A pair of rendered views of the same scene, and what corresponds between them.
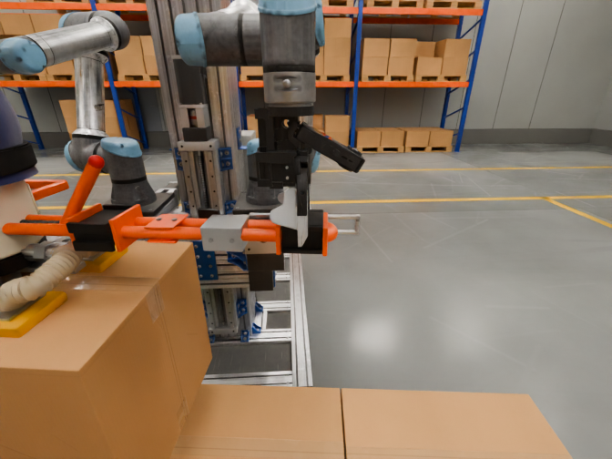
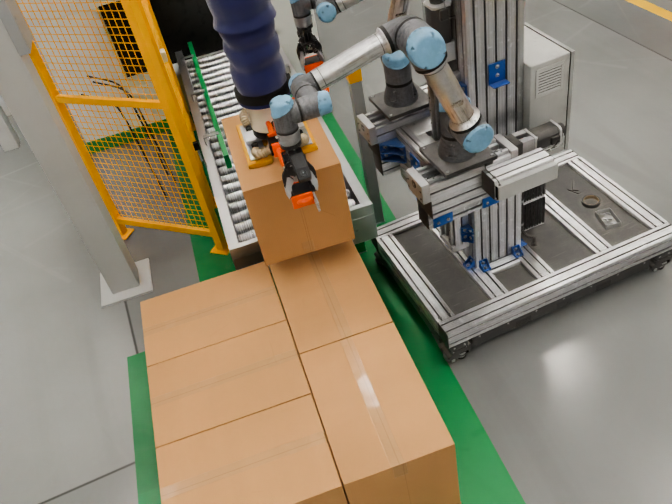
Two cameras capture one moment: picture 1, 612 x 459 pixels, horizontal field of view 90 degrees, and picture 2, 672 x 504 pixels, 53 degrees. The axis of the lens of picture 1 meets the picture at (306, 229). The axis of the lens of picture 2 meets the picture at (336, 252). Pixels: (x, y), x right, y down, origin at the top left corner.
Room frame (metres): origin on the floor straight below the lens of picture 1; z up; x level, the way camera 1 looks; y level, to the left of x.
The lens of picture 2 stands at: (0.22, -1.87, 2.59)
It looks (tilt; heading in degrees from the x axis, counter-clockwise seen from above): 42 degrees down; 80
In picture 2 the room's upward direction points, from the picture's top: 13 degrees counter-clockwise
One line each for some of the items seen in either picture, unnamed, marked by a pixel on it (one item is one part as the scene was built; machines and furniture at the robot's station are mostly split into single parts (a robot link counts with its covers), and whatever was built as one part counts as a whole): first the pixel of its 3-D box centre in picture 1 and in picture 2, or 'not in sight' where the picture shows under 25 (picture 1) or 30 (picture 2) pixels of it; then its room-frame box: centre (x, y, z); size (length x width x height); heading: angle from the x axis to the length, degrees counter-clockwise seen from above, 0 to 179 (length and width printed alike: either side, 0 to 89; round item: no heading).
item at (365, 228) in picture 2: not in sight; (306, 246); (0.52, 0.58, 0.48); 0.70 x 0.03 x 0.15; 178
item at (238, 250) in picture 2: not in sight; (302, 229); (0.52, 0.58, 0.58); 0.70 x 0.03 x 0.06; 178
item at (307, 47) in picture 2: not in sight; (307, 38); (0.79, 0.86, 1.34); 0.09 x 0.08 x 0.12; 87
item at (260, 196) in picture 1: (264, 187); (456, 140); (1.13, 0.16, 1.09); 0.15 x 0.15 x 0.10
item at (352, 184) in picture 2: not in sight; (308, 110); (0.89, 1.73, 0.50); 2.31 x 0.05 x 0.19; 88
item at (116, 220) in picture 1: (108, 226); (281, 142); (0.50, 0.35, 1.20); 0.10 x 0.08 x 0.06; 177
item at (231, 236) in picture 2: not in sight; (204, 141); (0.24, 1.76, 0.50); 2.31 x 0.05 x 0.19; 88
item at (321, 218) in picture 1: (302, 232); (300, 194); (0.48, 0.01, 1.20); 0.08 x 0.07 x 0.05; 87
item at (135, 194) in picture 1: (131, 188); (399, 88); (1.10, 0.65, 1.09); 0.15 x 0.15 x 0.10
